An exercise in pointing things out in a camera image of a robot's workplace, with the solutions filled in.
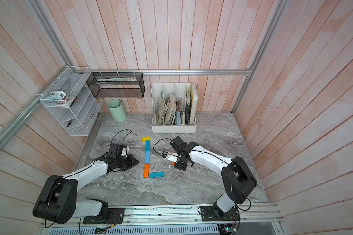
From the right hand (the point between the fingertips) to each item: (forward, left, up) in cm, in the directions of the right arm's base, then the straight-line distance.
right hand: (179, 160), depth 88 cm
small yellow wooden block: (+19, +26, -4) cm, 32 cm away
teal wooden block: (+14, +23, -5) cm, 27 cm away
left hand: (-2, +26, -1) cm, 26 cm away
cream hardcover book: (+33, -9, +18) cm, 38 cm away
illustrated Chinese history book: (+32, +12, +15) cm, 37 cm away
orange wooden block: (-5, +20, -4) cm, 21 cm away
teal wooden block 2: (-7, +14, -5) cm, 16 cm away
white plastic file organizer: (+34, +4, +13) cm, 37 cm away
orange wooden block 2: (-6, +4, +8) cm, 11 cm away
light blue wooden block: (+4, +21, -3) cm, 22 cm away
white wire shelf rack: (+12, +56, +25) cm, 62 cm away
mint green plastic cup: (+35, +47, +11) cm, 59 cm away
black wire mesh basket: (+48, +46, +22) cm, 70 cm away
